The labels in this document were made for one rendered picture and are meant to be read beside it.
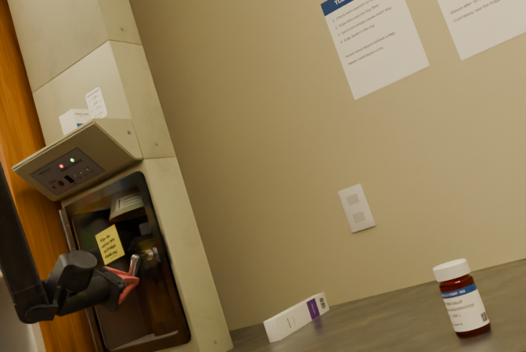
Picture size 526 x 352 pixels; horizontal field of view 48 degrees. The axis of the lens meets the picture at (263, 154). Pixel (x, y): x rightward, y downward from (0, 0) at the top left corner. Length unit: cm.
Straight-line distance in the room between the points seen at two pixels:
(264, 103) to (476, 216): 64
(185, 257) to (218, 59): 66
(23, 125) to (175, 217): 53
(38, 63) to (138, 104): 35
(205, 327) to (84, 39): 75
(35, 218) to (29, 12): 54
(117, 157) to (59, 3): 46
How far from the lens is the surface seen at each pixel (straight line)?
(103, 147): 136
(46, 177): 152
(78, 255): 121
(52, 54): 162
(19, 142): 166
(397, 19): 152
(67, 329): 160
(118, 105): 143
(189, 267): 137
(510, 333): 81
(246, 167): 172
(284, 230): 167
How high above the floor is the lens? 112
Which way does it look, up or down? 9 degrees up
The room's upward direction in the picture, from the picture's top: 18 degrees counter-clockwise
